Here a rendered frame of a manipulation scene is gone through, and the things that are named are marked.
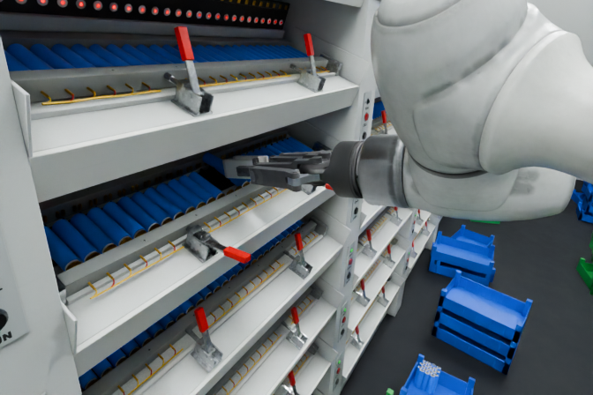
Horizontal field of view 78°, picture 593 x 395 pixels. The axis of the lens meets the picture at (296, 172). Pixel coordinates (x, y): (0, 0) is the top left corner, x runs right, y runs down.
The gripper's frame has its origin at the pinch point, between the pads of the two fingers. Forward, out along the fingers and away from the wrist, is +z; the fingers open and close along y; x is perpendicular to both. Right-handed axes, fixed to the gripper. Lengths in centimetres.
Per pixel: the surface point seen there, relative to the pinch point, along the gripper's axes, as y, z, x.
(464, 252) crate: 163, -7, -96
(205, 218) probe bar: -10.2, 0.0, -4.6
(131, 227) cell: -18.9, 3.6, -2.5
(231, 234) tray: -7.8, -1.9, -8.0
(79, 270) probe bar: -27.0, 0.8, -3.5
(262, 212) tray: 0.2, -1.6, -7.8
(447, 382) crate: 74, -14, -103
